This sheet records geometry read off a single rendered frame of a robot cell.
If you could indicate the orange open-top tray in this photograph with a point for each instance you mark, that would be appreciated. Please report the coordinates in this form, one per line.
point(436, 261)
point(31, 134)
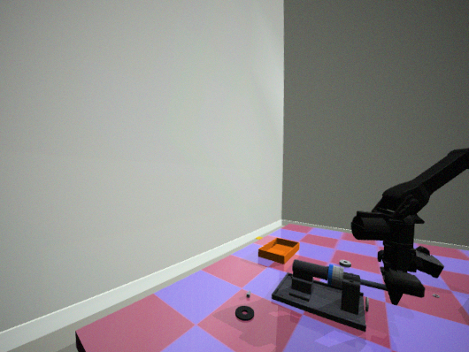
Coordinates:
point(279, 250)

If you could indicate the blue spacer ring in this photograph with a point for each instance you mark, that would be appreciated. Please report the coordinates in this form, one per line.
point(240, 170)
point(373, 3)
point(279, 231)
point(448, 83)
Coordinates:
point(330, 272)

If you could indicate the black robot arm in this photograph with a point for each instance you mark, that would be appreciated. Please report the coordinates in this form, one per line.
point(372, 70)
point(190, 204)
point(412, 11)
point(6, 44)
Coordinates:
point(406, 200)

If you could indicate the blue cylinder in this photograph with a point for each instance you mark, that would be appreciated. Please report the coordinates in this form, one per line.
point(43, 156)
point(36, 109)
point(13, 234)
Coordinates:
point(380, 286)

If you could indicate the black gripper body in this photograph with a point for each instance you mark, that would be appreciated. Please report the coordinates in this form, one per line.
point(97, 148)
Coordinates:
point(396, 260)

